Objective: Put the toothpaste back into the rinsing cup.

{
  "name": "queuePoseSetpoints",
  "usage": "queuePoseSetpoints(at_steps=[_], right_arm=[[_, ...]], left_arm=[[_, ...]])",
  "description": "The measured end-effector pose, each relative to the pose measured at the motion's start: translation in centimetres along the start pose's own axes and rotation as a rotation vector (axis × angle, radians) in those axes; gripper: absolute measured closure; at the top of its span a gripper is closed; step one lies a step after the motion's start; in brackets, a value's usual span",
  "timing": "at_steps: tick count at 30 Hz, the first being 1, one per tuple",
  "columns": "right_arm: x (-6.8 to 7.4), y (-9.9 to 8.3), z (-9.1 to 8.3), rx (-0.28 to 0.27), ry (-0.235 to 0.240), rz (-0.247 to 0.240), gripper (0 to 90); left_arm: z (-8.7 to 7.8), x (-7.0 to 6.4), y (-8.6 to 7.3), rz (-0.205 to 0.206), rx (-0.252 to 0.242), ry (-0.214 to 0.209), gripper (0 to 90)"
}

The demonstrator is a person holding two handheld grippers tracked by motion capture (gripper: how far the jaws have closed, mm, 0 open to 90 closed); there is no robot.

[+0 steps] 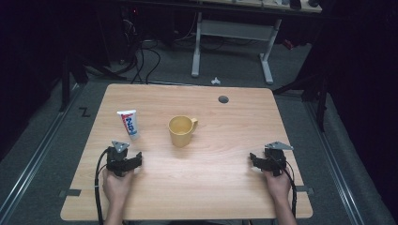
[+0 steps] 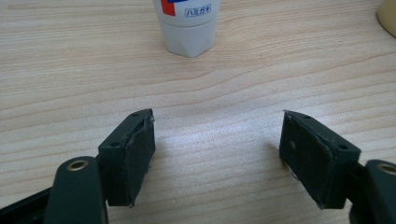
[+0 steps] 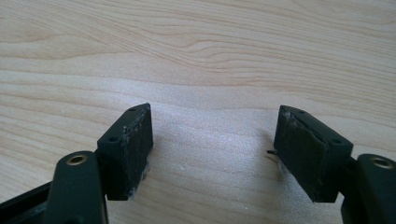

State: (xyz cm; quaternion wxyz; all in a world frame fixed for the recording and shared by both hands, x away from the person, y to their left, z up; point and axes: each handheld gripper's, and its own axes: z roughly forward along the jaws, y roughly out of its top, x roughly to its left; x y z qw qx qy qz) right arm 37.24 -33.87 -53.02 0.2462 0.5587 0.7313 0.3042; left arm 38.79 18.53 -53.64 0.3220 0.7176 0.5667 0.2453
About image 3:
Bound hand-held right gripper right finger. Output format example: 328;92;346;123
266;105;355;203

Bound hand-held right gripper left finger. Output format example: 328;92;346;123
96;103;154;202

